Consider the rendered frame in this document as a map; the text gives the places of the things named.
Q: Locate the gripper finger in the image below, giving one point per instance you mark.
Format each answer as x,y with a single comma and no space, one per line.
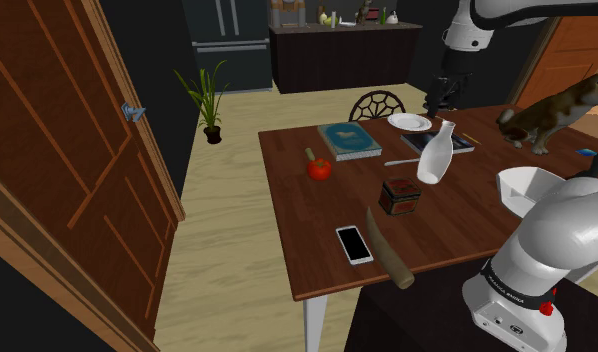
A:
454,92
434,100

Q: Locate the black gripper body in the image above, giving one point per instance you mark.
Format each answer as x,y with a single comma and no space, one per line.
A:
457,63

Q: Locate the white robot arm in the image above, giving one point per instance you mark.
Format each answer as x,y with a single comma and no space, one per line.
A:
552,234

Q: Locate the white plate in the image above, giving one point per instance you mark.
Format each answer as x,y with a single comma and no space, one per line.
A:
409,122

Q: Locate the yellow pencil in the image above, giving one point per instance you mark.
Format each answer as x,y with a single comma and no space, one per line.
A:
471,138

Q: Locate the dark flat book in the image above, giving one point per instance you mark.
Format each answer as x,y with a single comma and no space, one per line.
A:
462,142

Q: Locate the white ceramic bottle vase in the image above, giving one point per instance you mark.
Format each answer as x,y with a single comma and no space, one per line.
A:
435,155

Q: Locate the dark round-backed chair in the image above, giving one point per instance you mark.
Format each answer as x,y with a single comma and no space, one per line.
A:
377,105

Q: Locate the white table knife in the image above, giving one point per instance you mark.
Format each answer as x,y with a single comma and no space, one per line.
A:
401,161

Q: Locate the blue hardcover book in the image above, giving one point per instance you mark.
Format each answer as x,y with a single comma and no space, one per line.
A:
349,140

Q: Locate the dark kitchen counter with items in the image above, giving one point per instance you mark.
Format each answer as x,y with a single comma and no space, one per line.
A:
345,56

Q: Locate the brown and white dog figure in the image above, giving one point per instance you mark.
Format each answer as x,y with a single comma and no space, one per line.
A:
552,114

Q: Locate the red and black tin box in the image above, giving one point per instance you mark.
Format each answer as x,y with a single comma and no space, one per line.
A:
399,196

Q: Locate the orange wooden door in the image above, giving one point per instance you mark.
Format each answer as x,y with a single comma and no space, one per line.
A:
564,58

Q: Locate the brown wooden table white legs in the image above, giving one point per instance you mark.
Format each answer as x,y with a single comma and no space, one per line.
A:
469,209

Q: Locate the red tomato with stem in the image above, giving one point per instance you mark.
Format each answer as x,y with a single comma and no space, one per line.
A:
319,168

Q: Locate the small blue card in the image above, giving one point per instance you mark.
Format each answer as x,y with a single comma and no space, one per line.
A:
586,152

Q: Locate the brown curved horn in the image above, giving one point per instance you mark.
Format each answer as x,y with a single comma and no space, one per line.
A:
384,251

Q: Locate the white smartphone black screen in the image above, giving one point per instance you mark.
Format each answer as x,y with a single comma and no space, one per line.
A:
354,244

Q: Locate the dark grey refrigerator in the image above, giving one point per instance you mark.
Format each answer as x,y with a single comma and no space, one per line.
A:
230,44

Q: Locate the dark robot stand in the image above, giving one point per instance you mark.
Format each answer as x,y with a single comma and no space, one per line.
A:
416,317

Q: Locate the green potted plant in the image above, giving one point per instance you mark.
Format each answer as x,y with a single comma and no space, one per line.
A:
209,102

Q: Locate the brown panelled wooden door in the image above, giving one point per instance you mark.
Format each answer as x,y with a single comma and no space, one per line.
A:
60,146

